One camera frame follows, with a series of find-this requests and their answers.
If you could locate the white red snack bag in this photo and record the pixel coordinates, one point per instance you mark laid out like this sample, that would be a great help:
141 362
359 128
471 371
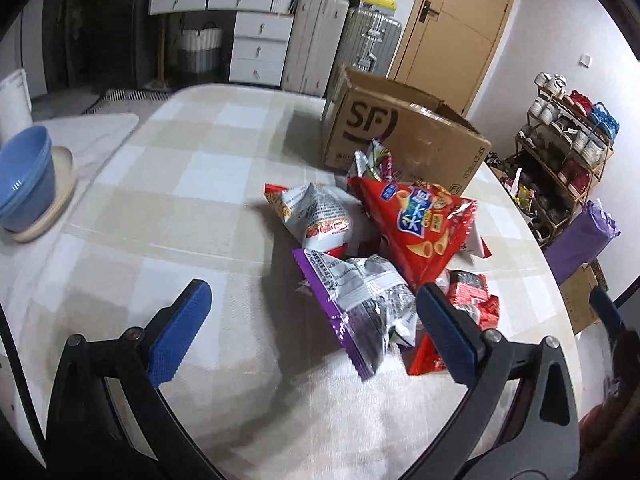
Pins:
310 210

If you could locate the white drawer dresser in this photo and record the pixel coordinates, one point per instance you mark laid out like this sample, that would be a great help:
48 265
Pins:
260 50

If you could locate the white light switch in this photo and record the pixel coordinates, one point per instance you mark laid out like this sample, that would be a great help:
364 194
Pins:
586 60

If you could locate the rows of assorted sneakers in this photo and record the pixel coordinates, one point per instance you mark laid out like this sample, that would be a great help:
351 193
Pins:
575 175

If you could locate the white plastic container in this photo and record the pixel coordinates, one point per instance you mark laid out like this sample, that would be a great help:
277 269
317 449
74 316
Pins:
15 100

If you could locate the woven laundry basket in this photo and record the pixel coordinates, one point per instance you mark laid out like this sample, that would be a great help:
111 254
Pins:
200 50

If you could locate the gold metal shoe rack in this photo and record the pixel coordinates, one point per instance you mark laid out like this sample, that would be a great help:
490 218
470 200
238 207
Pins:
595 175

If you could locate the red cone snack bag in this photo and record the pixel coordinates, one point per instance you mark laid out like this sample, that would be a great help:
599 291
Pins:
415 240

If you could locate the beige suitcase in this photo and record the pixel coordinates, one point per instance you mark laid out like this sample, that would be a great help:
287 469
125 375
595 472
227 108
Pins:
312 45

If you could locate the wooden pole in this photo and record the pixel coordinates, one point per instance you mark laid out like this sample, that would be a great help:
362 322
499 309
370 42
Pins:
163 50

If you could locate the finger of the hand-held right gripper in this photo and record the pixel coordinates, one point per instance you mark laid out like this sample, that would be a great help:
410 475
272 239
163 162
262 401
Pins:
605 307

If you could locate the patterned rug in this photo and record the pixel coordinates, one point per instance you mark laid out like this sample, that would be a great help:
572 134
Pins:
130 96

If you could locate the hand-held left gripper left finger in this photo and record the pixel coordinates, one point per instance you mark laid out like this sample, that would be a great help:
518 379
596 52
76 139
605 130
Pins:
180 330

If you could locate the wooden door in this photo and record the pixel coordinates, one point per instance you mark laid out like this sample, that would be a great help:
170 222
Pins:
460 20

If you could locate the brown cardboard box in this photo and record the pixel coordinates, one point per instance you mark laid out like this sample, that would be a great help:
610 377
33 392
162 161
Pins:
360 120

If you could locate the white trash bin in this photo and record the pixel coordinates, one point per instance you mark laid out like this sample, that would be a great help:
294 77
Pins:
510 180

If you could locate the red white snack packet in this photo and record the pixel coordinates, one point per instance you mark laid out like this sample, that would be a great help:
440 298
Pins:
475 300

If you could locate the flat cardboard carton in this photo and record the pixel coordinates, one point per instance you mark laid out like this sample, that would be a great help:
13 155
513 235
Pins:
580 305

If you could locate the purple silver snack bag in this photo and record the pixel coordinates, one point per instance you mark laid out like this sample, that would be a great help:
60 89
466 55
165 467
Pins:
360 300

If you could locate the silver suitcase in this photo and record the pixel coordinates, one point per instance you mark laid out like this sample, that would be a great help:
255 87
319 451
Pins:
370 35

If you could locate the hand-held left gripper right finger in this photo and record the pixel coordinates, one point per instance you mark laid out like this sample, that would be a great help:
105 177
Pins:
445 332

